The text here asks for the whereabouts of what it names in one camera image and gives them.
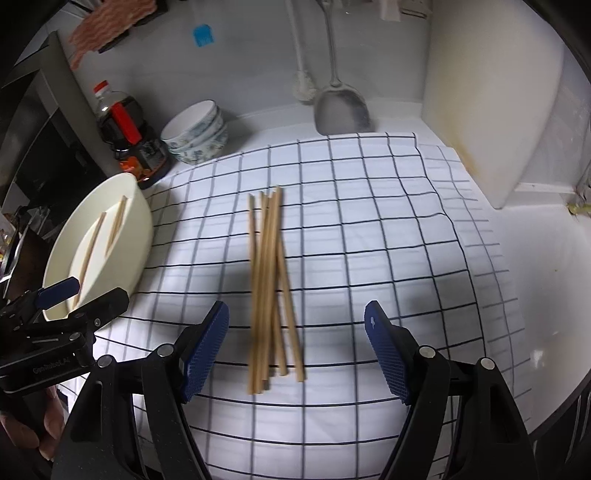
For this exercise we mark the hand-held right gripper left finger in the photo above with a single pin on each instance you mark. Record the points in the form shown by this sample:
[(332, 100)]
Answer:
[(207, 350)]

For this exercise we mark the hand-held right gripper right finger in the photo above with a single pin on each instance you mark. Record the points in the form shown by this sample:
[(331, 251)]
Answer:
[(385, 355)]

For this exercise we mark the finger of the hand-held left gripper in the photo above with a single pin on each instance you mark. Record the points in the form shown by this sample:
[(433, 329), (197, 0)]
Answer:
[(101, 307), (57, 291)]

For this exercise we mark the large cream bowl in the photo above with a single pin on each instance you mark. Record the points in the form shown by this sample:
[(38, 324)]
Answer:
[(134, 244)]

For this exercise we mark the pile of wooden chopsticks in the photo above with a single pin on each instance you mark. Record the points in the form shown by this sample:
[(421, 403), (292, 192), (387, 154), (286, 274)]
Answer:
[(265, 300)]

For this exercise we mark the person's left hand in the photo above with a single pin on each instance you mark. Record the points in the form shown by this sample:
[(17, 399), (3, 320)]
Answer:
[(54, 415)]

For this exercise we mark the white black checked cloth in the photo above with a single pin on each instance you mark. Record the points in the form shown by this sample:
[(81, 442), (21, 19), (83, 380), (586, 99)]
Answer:
[(369, 230)]

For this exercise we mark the dark soy sauce bottle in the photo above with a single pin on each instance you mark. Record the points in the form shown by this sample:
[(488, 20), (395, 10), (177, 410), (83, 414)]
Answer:
[(134, 147)]

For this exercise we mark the blue patterned white bowl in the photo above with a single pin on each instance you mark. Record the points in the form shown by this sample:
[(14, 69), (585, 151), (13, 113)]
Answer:
[(189, 120), (203, 154), (218, 134)]

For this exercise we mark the metal cooking turner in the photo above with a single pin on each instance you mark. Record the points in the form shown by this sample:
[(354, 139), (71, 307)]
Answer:
[(341, 110)]

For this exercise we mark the pink striped dishcloth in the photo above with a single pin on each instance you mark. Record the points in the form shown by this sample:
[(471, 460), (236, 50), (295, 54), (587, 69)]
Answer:
[(111, 23)]

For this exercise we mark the white cutting board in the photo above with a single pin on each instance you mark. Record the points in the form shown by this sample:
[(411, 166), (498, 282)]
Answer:
[(489, 101)]

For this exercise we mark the white dish brush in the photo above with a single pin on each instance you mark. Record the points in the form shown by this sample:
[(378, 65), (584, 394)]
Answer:
[(302, 87)]

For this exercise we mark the blue wall hook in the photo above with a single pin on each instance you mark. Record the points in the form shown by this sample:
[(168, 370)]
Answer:
[(203, 36)]

